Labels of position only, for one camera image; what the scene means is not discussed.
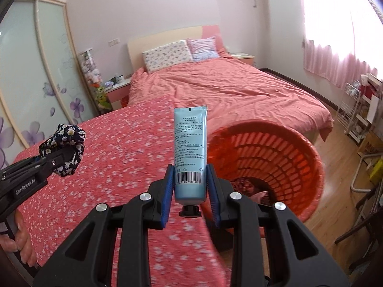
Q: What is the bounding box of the yellow box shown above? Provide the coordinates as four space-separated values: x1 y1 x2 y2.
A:
369 160 383 181

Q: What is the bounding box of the pink and white nightstand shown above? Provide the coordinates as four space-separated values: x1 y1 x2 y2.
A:
229 52 255 66
105 79 132 111

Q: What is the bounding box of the wardrobe with purple flower doors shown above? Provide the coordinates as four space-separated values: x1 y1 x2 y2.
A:
0 0 99 171

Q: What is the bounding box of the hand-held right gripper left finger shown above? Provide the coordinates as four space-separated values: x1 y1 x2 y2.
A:
32 164 175 287

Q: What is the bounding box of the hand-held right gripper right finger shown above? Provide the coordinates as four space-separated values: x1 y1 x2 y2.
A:
206 164 350 287

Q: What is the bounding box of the clear plush toy tube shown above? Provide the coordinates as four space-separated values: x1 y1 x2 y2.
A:
78 49 111 111

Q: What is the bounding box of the cardboard box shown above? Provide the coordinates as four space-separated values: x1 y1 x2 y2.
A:
357 132 383 160

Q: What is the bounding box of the white metal tube frame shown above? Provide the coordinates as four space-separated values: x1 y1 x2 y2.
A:
350 152 383 193

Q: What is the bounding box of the dark floral cloth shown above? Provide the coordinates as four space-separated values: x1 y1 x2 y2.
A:
40 123 88 177

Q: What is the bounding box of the red floral tablecloth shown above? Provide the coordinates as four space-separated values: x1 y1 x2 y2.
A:
13 94 237 287

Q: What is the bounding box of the bed with coral duvet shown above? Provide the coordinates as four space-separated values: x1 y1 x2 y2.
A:
129 51 335 144

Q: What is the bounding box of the white wire rack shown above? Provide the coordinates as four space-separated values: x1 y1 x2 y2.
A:
337 82 370 142

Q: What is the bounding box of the red box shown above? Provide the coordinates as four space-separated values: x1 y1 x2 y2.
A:
360 84 379 99

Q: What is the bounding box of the orange plastic basket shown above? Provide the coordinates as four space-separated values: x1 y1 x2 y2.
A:
200 120 325 237

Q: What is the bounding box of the yellow green plush toy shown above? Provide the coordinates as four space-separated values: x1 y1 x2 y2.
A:
95 85 110 108

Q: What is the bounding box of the pink striped pillow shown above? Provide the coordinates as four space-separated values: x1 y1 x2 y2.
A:
186 37 220 62

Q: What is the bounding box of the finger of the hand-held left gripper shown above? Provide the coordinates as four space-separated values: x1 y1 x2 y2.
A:
28 145 80 174

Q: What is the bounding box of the light blue cream tube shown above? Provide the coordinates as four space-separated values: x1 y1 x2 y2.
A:
174 105 208 218

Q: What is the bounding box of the pink curtain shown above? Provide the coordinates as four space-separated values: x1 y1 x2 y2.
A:
299 0 383 90

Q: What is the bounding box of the beige and pink headboard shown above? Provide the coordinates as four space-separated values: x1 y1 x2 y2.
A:
126 25 226 66

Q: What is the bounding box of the dark honeycomb paper wrap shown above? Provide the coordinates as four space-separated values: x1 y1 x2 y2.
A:
232 177 261 198

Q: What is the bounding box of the white floral pillow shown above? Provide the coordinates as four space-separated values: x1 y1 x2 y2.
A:
142 40 193 74

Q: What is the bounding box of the person's left hand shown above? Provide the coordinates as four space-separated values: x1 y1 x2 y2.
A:
0 209 38 265

